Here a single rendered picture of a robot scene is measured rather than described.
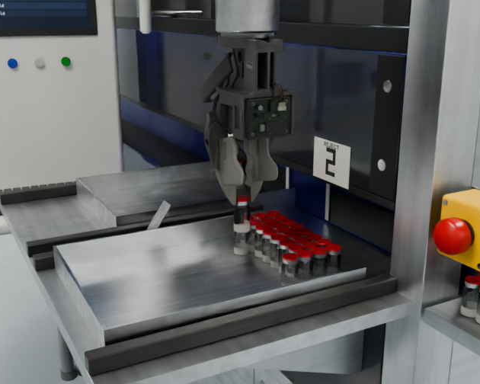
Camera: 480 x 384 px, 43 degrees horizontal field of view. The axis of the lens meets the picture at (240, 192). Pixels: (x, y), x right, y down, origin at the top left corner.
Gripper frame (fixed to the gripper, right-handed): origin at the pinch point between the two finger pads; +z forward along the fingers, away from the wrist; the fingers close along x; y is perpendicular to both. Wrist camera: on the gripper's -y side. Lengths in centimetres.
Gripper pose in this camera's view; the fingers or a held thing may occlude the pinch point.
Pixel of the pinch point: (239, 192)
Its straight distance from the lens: 79.4
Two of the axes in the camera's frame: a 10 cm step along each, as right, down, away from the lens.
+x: 8.9, -1.4, 4.4
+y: 4.7, 2.6, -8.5
